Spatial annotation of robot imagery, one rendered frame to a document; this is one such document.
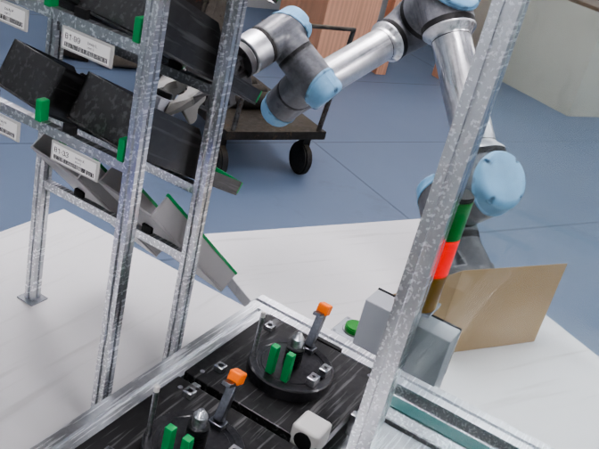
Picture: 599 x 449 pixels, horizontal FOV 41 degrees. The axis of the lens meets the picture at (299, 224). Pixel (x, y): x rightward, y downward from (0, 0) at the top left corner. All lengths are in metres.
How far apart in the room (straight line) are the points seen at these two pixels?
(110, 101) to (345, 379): 0.58
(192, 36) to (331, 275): 0.86
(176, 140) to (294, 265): 0.73
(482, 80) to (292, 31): 0.72
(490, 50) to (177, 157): 0.52
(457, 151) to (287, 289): 0.92
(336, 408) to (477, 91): 0.60
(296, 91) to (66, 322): 0.60
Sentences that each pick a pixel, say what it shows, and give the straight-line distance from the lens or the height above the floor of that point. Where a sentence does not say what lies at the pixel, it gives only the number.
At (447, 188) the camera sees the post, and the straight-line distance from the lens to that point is 0.91.
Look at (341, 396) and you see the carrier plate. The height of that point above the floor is 0.97.
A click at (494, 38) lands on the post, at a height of 1.60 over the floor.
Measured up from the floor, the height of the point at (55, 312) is 0.86.
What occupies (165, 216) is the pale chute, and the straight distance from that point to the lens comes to 1.25.
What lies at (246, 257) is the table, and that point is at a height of 0.86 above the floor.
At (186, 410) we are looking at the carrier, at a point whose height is 0.99.
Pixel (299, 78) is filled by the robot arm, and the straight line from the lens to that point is 1.53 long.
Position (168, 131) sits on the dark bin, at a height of 1.33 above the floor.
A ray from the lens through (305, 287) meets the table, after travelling 1.78.
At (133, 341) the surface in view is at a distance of 1.51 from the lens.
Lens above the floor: 1.75
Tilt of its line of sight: 26 degrees down
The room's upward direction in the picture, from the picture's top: 14 degrees clockwise
